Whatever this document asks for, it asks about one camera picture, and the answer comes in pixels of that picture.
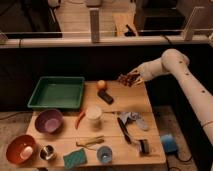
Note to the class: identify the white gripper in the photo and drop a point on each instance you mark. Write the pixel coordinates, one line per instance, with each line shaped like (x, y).
(149, 70)

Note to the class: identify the dark red grape bunch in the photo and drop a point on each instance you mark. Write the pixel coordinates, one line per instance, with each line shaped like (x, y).
(129, 79)

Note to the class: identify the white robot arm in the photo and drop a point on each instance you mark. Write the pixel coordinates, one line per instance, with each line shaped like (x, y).
(176, 63)

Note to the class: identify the purple bowl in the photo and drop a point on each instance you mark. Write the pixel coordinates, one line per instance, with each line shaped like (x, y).
(49, 121)

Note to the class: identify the white object in red bowl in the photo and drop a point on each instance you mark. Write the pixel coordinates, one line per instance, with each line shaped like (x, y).
(26, 152)

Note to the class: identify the red bowl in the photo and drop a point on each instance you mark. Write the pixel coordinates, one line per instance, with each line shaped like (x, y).
(16, 146)

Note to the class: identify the black object on far table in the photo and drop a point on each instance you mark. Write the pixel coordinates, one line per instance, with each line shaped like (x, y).
(129, 31)

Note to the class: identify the orange fruit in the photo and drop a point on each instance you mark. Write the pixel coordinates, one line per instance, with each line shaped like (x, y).
(101, 85)

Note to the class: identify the white cup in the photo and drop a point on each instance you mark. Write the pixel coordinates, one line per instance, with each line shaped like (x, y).
(93, 114)

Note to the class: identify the green plastic tray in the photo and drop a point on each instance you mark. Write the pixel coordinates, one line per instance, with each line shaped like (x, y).
(57, 92)

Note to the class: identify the black scrub brush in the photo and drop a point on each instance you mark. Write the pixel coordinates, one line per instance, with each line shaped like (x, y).
(143, 146)

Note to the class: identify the teal sponge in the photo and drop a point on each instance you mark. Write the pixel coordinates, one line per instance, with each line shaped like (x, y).
(75, 158)

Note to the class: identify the small metal cup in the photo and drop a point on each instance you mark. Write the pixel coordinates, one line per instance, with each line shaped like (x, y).
(47, 153)

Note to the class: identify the white horizontal rail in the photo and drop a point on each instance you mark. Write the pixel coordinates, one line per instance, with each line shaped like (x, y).
(104, 41)

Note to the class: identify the white angled bracket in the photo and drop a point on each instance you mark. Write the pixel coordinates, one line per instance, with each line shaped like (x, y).
(192, 22)

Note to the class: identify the black handled utensil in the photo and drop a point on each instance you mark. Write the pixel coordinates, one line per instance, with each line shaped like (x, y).
(124, 130)

